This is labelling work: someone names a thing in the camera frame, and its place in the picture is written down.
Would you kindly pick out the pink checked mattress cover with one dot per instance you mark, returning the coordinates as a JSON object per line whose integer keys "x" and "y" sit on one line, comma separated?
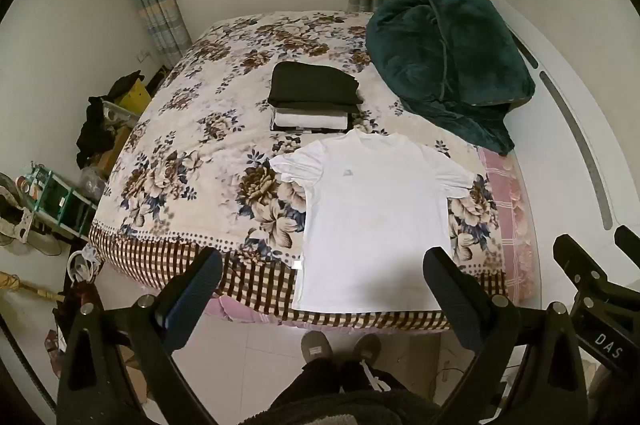
{"x": 510, "y": 225}

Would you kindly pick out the dark green plush blanket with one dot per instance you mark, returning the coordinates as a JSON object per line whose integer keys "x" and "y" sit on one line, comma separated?
{"x": 440, "y": 55}

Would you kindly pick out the cardboard box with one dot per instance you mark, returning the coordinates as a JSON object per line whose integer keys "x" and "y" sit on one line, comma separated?
{"x": 112, "y": 150}

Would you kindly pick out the white wall socket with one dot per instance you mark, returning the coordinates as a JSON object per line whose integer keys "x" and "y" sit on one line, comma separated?
{"x": 144, "y": 56}

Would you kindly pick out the green storage rack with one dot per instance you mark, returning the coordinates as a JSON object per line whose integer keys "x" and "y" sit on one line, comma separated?
{"x": 55, "y": 200}

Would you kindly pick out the black clothes on rack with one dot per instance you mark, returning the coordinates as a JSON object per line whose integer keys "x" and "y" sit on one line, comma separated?
{"x": 95, "y": 130}

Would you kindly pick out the yellow box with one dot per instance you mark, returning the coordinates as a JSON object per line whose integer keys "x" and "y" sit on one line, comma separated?
{"x": 137, "y": 97}

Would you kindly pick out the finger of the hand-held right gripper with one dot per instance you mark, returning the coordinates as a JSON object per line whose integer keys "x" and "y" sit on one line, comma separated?
{"x": 629, "y": 245}
{"x": 582, "y": 262}

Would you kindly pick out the floral bed sheet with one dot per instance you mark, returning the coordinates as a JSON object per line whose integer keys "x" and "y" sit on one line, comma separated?
{"x": 200, "y": 145}

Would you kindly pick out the person's right shoe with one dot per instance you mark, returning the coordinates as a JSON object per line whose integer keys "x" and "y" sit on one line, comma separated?
{"x": 366, "y": 347}

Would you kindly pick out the white t-shirt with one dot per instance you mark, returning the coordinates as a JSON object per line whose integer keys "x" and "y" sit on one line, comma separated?
{"x": 370, "y": 225}

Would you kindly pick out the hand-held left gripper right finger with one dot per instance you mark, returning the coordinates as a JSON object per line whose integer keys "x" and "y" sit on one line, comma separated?
{"x": 450, "y": 305}

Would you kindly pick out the person's left shoe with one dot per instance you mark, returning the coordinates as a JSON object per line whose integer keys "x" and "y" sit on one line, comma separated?
{"x": 316, "y": 345}

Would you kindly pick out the person's dark trousers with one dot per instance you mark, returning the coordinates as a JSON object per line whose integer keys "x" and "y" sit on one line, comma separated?
{"x": 325, "y": 385}

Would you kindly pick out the white folded garment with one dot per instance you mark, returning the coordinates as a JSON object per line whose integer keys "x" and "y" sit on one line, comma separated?
{"x": 310, "y": 121}

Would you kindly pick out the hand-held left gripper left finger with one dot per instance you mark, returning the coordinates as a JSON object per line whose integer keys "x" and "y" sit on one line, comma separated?
{"x": 182, "y": 310}

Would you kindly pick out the black folded garment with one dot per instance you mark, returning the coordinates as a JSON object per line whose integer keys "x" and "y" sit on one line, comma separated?
{"x": 312, "y": 85}

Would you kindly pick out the white bed headboard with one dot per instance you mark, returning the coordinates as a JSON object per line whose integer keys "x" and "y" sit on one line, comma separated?
{"x": 615, "y": 130}

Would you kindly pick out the person's shoe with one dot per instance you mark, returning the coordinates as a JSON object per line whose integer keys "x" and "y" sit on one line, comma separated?
{"x": 366, "y": 347}
{"x": 316, "y": 345}

